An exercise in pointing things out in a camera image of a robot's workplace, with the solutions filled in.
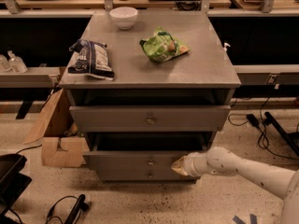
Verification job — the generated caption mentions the black metal stand leg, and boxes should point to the black metal stand leg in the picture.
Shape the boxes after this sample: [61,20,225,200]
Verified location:
[264,112,299,156]

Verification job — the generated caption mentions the green chip bag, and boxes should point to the green chip bag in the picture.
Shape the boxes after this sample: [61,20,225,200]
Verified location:
[139,27,190,63]

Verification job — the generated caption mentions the grey top drawer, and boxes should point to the grey top drawer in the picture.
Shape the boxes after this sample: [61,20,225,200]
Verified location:
[69,105,230,132]

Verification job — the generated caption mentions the clear plastic bottle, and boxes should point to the clear plastic bottle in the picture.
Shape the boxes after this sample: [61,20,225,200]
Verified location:
[7,50,27,74]
[0,54,11,72]

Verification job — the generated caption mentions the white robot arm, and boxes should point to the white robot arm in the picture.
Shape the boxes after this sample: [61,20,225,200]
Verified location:
[171,147,299,224]

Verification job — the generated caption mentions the grey drawer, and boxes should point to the grey drawer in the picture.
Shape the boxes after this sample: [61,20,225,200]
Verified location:
[83,132,213,170]
[69,105,230,132]

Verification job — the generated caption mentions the black tray stand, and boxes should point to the black tray stand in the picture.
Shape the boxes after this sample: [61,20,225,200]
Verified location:
[0,154,32,224]

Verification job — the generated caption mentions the black power adapter cable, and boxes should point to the black power adapter cable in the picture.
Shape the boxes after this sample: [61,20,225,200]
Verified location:
[227,91,299,161]

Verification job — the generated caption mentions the grey wooden drawer cabinet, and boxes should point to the grey wooden drawer cabinet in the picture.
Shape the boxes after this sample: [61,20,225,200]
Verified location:
[60,9,240,182]

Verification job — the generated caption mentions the white ceramic bowl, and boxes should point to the white ceramic bowl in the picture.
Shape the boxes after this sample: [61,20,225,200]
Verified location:
[109,7,138,30]

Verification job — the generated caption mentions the small white pump bottle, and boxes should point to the small white pump bottle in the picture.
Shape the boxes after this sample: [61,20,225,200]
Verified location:
[223,42,231,51]

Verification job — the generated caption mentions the brown cardboard box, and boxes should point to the brown cardboard box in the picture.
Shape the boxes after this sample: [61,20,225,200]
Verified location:
[23,90,89,168]

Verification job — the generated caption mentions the dark blue snack bag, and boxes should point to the dark blue snack bag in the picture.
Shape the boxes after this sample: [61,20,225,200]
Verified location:
[67,39,115,80]

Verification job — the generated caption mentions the black floor cable left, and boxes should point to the black floor cable left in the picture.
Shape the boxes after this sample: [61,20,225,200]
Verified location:
[45,193,90,224]

